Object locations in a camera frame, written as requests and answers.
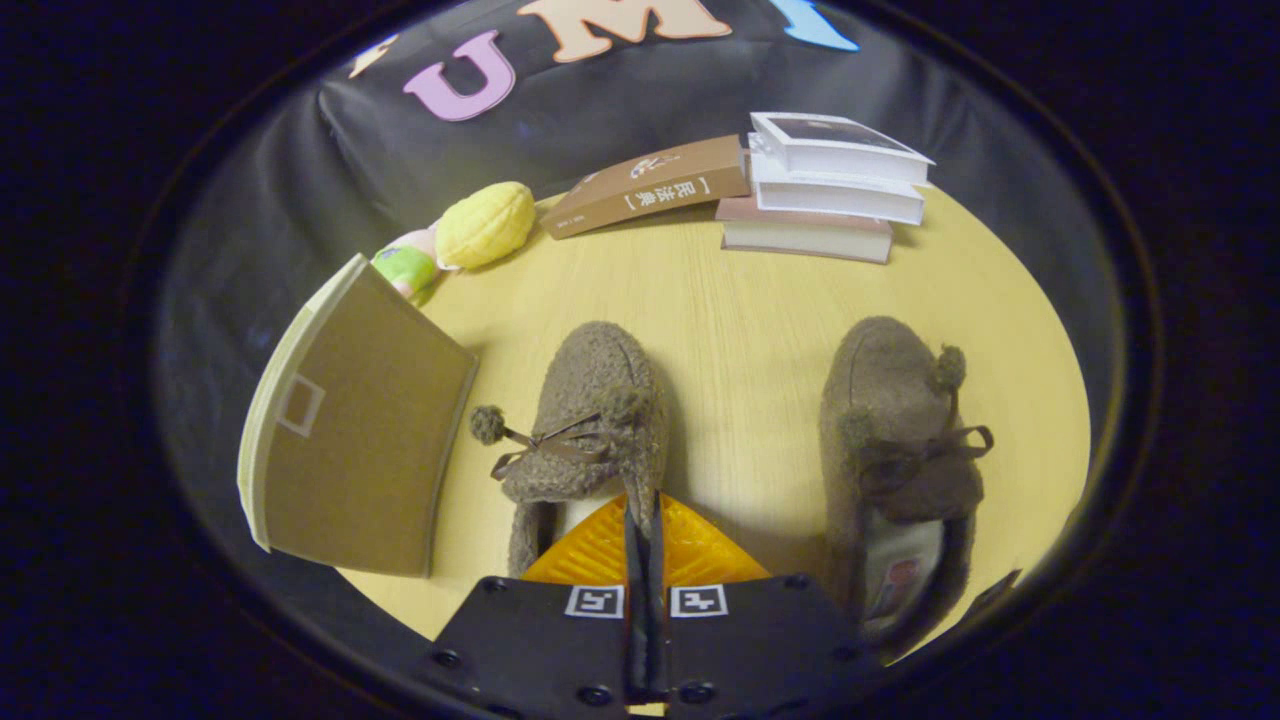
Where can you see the yellow plush toy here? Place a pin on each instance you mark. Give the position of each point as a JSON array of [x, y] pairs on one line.
[[485, 225]]

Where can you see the brown fuzzy shoe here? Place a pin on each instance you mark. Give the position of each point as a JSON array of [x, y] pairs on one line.
[[595, 400], [890, 420]]

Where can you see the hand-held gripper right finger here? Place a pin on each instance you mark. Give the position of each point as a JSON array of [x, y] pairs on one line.
[[760, 650]]

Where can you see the brown book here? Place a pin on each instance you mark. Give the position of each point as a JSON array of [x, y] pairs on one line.
[[650, 185]]

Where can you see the pink book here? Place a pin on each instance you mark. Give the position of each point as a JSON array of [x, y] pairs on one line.
[[800, 240]]

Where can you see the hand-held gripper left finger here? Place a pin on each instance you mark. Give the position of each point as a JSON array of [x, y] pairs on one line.
[[540, 650]]

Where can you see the plain white book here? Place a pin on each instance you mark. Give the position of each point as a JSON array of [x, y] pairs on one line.
[[840, 198]]

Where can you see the pink and green plush toy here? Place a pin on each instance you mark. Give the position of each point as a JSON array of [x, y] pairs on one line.
[[405, 265]]

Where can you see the beige fabric storage box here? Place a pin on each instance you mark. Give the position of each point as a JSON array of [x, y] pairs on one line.
[[360, 440]]

